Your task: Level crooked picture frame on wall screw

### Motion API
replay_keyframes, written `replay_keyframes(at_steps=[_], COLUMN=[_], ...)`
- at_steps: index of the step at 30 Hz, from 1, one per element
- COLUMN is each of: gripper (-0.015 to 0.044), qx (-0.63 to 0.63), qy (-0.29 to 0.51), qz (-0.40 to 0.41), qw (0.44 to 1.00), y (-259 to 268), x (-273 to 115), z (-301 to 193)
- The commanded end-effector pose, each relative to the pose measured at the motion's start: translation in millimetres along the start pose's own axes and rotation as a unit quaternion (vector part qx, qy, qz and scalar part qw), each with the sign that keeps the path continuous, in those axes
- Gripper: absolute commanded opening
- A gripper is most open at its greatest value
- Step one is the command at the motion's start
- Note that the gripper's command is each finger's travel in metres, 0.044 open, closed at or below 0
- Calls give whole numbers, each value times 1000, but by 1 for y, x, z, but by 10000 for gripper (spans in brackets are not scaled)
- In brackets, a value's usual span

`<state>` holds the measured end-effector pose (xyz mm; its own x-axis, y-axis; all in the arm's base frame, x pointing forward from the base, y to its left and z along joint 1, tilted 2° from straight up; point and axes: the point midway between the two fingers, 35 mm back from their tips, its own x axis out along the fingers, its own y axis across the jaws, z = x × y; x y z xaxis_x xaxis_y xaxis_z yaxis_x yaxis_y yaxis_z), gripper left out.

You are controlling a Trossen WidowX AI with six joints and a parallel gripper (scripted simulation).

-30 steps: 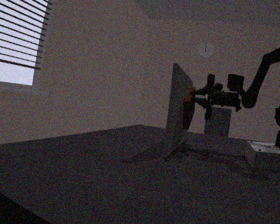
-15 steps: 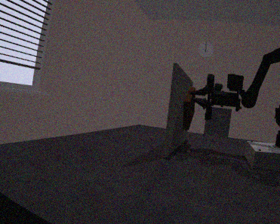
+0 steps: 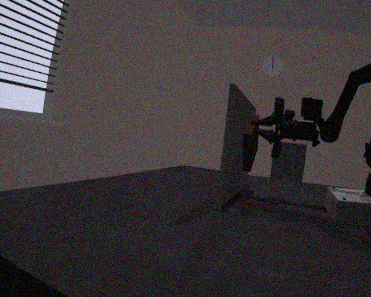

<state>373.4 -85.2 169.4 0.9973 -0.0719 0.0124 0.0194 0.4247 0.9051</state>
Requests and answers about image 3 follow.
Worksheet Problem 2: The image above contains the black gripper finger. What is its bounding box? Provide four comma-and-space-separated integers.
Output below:
255, 128, 273, 145
251, 111, 274, 126

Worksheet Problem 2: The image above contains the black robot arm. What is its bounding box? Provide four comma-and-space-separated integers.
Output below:
281, 63, 371, 168

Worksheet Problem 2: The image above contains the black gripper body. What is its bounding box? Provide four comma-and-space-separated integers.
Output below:
271, 97, 301, 158

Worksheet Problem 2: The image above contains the grey wall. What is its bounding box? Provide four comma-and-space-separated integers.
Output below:
215, 83, 256, 210

